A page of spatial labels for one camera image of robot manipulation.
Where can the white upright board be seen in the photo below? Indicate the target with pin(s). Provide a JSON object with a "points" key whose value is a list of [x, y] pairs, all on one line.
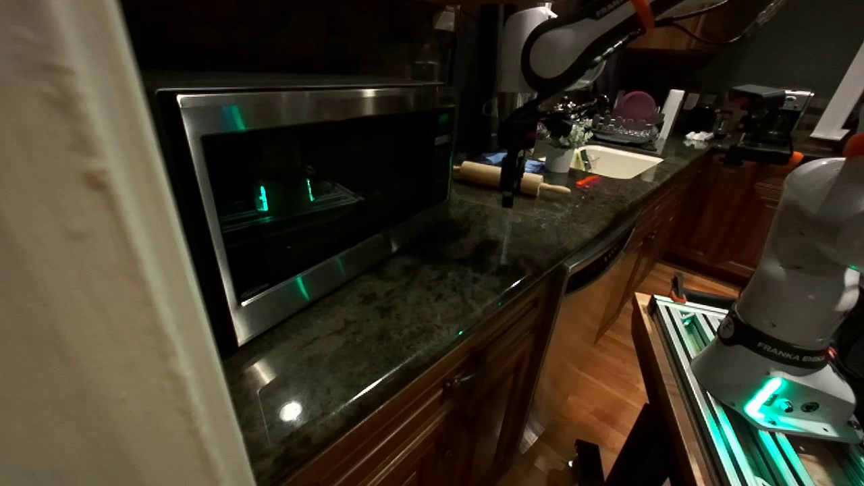
{"points": [[669, 117]]}

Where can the wooden base cabinet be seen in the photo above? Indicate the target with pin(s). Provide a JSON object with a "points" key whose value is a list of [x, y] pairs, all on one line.
{"points": [[467, 395]]}

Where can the built-in dishwasher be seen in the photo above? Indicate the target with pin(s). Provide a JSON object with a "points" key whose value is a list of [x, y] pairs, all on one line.
{"points": [[597, 259]]}

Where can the white kitchen sink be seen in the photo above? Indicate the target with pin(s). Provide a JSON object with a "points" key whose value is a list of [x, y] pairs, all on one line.
{"points": [[617, 162]]}

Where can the small orange object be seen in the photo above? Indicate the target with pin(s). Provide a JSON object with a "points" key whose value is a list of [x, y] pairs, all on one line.
{"points": [[586, 182]]}

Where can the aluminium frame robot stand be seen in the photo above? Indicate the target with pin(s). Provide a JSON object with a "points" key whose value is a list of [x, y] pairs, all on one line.
{"points": [[711, 406]]}

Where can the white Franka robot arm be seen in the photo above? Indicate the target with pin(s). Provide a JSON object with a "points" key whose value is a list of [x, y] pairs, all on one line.
{"points": [[800, 259]]}

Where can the stainless steel microwave oven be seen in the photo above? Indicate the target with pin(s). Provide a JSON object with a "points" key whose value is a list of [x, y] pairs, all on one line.
{"points": [[305, 197]]}

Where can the small potted green plant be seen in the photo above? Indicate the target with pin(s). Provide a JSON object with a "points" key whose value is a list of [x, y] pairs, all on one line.
{"points": [[561, 149]]}

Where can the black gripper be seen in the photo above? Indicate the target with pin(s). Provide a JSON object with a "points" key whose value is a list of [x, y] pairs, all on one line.
{"points": [[518, 129]]}

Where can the black coffee machine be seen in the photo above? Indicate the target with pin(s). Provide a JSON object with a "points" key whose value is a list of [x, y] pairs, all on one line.
{"points": [[764, 122]]}

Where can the wooden rolling pin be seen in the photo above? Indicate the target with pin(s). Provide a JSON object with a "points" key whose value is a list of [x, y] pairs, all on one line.
{"points": [[502, 175]]}

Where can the pink plate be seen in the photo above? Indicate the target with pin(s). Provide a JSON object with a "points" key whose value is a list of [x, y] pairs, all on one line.
{"points": [[636, 109]]}

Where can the blue cloth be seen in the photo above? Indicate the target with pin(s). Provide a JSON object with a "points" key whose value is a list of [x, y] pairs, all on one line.
{"points": [[529, 166]]}

